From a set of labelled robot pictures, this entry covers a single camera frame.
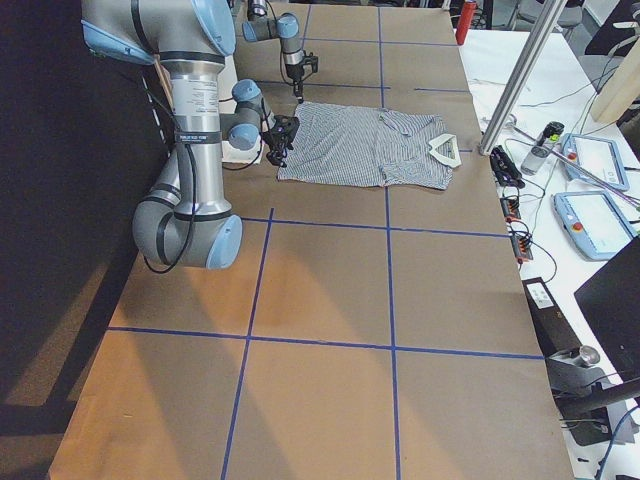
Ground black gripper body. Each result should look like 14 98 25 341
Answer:
264 129 292 151
289 70 305 88

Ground striped polo shirt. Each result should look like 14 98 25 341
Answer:
277 102 462 190

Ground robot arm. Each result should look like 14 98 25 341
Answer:
242 1 317 104
82 1 299 274

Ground red cylinder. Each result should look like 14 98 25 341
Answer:
455 0 477 46

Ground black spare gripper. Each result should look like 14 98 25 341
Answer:
489 145 525 189

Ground orange terminal block far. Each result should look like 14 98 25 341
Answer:
499 195 522 223

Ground orange terminal block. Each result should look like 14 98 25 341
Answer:
508 220 533 268
499 195 522 223

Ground clear water bottle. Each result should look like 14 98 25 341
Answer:
521 121 565 175

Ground orange terminal block near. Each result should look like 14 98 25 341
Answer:
508 220 533 268

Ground far teach pendant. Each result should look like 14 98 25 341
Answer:
561 134 630 191

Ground teach pendant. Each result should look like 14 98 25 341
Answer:
553 190 637 261
561 134 630 191

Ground metal rod tool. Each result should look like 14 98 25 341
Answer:
513 122 639 210

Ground near teach pendant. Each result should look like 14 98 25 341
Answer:
553 190 637 261

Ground black power box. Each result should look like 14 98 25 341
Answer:
522 277 582 357

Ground black monitor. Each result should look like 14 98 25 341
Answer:
574 238 639 380

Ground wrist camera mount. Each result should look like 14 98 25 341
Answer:
271 115 300 141
302 51 319 76

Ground white pedestal column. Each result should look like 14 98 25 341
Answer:
219 54 264 166

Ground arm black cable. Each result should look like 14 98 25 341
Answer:
142 74 266 274

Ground aluminium frame post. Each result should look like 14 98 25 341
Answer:
478 0 566 155

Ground wooden post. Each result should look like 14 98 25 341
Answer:
593 0 640 125

